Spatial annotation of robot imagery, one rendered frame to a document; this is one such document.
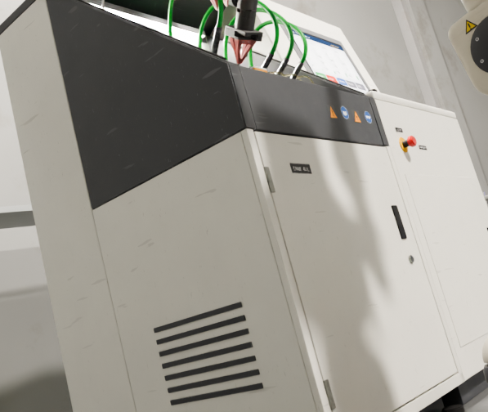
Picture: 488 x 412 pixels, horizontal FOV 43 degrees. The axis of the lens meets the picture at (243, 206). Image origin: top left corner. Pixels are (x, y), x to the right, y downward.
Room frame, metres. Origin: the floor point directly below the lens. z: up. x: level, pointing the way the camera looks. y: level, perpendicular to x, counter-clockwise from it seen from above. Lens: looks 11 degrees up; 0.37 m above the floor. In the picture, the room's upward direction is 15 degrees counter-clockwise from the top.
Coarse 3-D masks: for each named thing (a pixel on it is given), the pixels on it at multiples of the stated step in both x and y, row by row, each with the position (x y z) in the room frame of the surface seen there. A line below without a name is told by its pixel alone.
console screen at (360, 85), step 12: (288, 36) 2.17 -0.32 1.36; (312, 36) 2.34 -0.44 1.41; (324, 36) 2.44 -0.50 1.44; (300, 48) 2.19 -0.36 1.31; (312, 48) 2.28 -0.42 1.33; (324, 48) 2.36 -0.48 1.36; (336, 48) 2.46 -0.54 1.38; (312, 60) 2.22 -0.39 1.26; (324, 60) 2.30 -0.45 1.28; (336, 60) 2.39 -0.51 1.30; (348, 60) 2.49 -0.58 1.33; (312, 72) 2.17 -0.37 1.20; (324, 72) 2.24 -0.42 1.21; (336, 72) 2.33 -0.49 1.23; (348, 72) 2.42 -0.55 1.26; (348, 84) 2.36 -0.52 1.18; (360, 84) 2.45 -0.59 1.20
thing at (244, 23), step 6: (240, 12) 1.62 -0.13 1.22; (246, 12) 1.62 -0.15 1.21; (252, 12) 1.63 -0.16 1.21; (240, 18) 1.63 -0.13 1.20; (246, 18) 1.63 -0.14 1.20; (252, 18) 1.64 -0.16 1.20; (240, 24) 1.64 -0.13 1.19; (246, 24) 1.64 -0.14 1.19; (252, 24) 1.65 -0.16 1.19; (240, 30) 1.64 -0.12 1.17; (246, 30) 1.65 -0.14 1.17; (252, 30) 1.66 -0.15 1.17; (246, 36) 1.63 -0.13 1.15; (258, 36) 1.66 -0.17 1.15
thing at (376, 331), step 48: (288, 144) 1.43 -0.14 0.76; (336, 144) 1.61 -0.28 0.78; (288, 192) 1.39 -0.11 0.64; (336, 192) 1.56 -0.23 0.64; (384, 192) 1.76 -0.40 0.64; (288, 240) 1.35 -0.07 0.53; (336, 240) 1.50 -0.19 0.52; (384, 240) 1.69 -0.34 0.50; (336, 288) 1.46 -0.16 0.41; (384, 288) 1.63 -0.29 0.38; (336, 336) 1.41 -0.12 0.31; (384, 336) 1.57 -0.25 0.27; (432, 336) 1.78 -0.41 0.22; (336, 384) 1.37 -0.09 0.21; (384, 384) 1.52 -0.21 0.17; (432, 384) 1.71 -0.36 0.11
